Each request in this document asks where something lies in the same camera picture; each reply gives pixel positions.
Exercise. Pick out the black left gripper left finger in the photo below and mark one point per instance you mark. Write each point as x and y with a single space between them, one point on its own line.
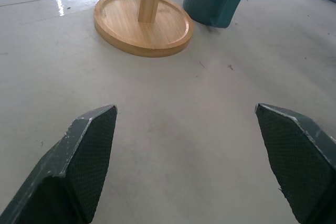
65 171

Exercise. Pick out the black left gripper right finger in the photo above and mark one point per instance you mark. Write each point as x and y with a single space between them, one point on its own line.
296 161

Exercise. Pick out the wooden round stand with post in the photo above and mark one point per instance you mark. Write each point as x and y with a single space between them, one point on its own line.
143 22

